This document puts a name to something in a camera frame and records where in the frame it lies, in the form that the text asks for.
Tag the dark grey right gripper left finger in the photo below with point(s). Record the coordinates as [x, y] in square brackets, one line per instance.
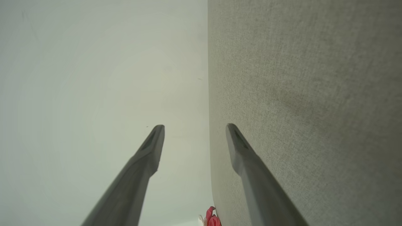
[132, 188]

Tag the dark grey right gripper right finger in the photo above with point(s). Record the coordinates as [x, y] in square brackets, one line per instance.
[263, 194]

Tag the red jersey with large 23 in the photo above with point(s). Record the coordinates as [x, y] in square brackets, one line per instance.
[212, 220]

